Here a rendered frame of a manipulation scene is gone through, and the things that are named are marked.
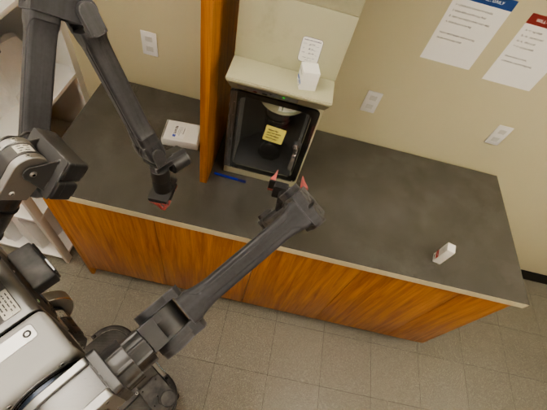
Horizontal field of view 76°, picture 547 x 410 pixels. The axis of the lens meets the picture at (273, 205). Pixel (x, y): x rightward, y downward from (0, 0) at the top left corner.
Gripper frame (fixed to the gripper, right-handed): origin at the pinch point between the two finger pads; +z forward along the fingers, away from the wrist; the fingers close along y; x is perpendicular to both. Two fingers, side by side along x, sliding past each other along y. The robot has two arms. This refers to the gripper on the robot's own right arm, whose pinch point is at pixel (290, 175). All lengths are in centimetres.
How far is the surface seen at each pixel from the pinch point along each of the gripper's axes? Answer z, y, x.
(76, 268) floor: -17, 106, 114
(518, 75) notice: 55, -80, -30
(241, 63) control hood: 7.6, 24.0, -36.3
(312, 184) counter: 15.3, -12.5, 20.9
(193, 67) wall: 54, 54, 6
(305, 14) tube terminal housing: 12, 9, -53
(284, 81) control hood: 4.7, 10.2, -36.3
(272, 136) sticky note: 9.8, 10.0, -7.8
